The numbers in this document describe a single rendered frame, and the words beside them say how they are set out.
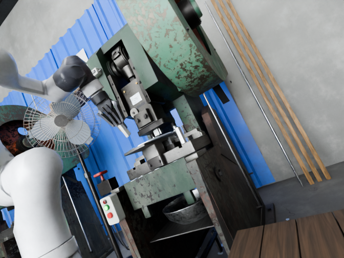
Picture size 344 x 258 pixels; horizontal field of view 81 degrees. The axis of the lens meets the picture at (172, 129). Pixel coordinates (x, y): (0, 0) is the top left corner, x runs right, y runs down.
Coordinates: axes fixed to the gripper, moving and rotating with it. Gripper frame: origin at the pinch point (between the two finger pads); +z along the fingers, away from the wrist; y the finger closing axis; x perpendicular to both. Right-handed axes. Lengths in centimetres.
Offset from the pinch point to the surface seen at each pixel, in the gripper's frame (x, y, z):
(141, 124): 18.5, -1.7, 5.1
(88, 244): 34, -147, 90
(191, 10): 38, 50, -29
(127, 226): -17.1, -22.1, 39.6
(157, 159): 2.9, 3.0, 22.7
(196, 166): -12.1, 25.7, 25.8
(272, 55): 141, 90, 35
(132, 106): 26.4, -3.8, -4.9
